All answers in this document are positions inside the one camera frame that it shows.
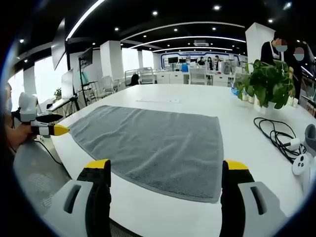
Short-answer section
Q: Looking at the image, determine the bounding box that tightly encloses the green potted plant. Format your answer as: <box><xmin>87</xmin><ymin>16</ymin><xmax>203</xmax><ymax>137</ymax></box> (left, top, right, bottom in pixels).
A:
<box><xmin>235</xmin><ymin>59</ymin><xmax>297</xmax><ymax>116</ymax></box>

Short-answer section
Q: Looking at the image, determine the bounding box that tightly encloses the black cable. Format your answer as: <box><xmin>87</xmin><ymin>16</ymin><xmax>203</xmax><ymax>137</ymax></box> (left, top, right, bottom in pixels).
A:
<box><xmin>253</xmin><ymin>117</ymin><xmax>307</xmax><ymax>163</ymax></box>
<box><xmin>33</xmin><ymin>139</ymin><xmax>64</xmax><ymax>165</ymax></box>

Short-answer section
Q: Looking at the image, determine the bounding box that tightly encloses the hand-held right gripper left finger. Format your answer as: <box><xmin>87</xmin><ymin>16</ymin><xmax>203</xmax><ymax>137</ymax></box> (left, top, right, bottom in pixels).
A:
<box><xmin>43</xmin><ymin>159</ymin><xmax>112</xmax><ymax>237</ymax></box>

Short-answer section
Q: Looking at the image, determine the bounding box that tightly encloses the black tripod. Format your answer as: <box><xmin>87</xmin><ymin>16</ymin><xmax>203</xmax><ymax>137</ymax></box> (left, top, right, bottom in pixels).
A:
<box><xmin>63</xmin><ymin>96</ymin><xmax>81</xmax><ymax>119</ymax></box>

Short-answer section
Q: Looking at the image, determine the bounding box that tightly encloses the white office chair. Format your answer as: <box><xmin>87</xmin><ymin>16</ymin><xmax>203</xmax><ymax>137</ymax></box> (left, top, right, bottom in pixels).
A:
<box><xmin>138</xmin><ymin>67</ymin><xmax>156</xmax><ymax>84</ymax></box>
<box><xmin>189</xmin><ymin>67</ymin><xmax>207</xmax><ymax>85</ymax></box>

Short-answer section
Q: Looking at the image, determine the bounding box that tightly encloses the white table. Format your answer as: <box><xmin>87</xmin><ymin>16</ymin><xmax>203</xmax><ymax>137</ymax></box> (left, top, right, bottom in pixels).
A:
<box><xmin>46</xmin><ymin>83</ymin><xmax>316</xmax><ymax>237</ymax></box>

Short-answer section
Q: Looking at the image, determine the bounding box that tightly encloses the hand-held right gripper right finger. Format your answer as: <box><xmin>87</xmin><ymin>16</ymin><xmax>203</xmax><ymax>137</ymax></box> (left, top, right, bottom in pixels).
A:
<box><xmin>220</xmin><ymin>159</ymin><xmax>288</xmax><ymax>237</ymax></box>

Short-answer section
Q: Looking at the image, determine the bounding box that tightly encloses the white controller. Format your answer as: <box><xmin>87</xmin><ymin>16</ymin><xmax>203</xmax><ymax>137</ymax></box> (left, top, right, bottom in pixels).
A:
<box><xmin>292</xmin><ymin>153</ymin><xmax>310</xmax><ymax>176</ymax></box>

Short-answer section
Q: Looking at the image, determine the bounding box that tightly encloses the white flat strip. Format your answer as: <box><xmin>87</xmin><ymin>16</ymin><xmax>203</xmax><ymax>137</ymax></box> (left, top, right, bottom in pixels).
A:
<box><xmin>135</xmin><ymin>98</ymin><xmax>181</xmax><ymax>104</ymax></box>

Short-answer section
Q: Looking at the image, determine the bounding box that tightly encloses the person's left hand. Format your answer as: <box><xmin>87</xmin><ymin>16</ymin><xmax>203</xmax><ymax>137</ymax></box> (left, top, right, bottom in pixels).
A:
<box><xmin>5</xmin><ymin>123</ymin><xmax>34</xmax><ymax>146</ymax></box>

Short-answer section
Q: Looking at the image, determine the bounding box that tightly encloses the white power adapter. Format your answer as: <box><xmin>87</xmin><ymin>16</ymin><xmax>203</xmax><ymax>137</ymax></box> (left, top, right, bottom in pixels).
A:
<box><xmin>283</xmin><ymin>138</ymin><xmax>301</xmax><ymax>151</ymax></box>

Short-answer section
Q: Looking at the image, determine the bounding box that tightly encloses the grey towel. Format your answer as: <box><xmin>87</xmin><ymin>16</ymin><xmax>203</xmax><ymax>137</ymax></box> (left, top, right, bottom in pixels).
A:
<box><xmin>68</xmin><ymin>105</ymin><xmax>224</xmax><ymax>204</ymax></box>

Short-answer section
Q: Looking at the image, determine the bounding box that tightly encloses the grey mesh chair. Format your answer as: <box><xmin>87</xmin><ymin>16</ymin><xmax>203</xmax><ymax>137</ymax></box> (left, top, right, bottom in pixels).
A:
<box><xmin>12</xmin><ymin>140</ymin><xmax>72</xmax><ymax>215</ymax></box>

